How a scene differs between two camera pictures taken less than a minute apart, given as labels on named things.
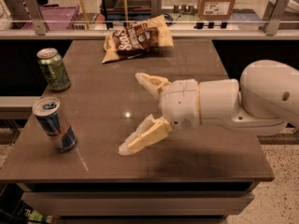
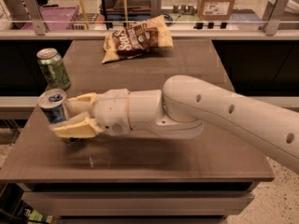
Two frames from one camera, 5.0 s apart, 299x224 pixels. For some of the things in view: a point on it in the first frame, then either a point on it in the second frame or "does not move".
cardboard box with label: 217,2 does not move
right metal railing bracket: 274,12 does not move
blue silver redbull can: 63,135 → 53,103
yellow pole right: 125,7 does not move
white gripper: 182,104 → 111,111
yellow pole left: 83,6 does not move
